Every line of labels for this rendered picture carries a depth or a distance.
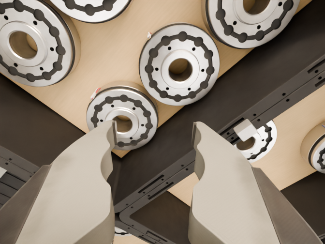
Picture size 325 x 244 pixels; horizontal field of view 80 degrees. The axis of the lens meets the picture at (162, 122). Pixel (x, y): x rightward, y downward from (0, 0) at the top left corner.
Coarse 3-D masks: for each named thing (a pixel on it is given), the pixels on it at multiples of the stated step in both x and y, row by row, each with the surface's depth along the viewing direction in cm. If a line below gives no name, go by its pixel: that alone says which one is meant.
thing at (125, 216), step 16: (320, 80) 19; (288, 96) 20; (304, 96) 20; (272, 112) 20; (256, 128) 21; (176, 176) 24; (160, 192) 26; (128, 208) 27; (128, 224) 29; (144, 224) 30; (160, 240) 32
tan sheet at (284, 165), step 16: (320, 96) 31; (288, 112) 32; (304, 112) 32; (320, 112) 32; (288, 128) 34; (304, 128) 34; (288, 144) 36; (272, 160) 37; (288, 160) 38; (304, 160) 38; (192, 176) 39; (272, 176) 40; (288, 176) 40; (304, 176) 40; (176, 192) 41
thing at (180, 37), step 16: (160, 32) 22; (176, 32) 22; (192, 32) 22; (144, 48) 23; (160, 48) 23; (176, 48) 23; (192, 48) 24; (208, 48) 23; (144, 64) 24; (160, 64) 24; (208, 64) 25; (144, 80) 25; (160, 80) 25; (208, 80) 25; (160, 96) 26; (176, 96) 27; (192, 96) 27
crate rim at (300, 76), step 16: (304, 64) 18; (320, 64) 18; (288, 80) 19; (304, 80) 19; (272, 96) 19; (240, 112) 21; (256, 112) 20; (224, 128) 21; (0, 144) 21; (16, 160) 22; (32, 160) 23; (176, 160) 23; (192, 160) 23; (160, 176) 26; (128, 192) 26; (144, 192) 26
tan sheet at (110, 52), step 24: (144, 0) 23; (168, 0) 23; (192, 0) 24; (96, 24) 24; (120, 24) 24; (144, 24) 25; (96, 48) 26; (120, 48) 26; (0, 72) 27; (72, 72) 27; (96, 72) 27; (120, 72) 28; (48, 96) 29; (72, 96) 29; (72, 120) 31
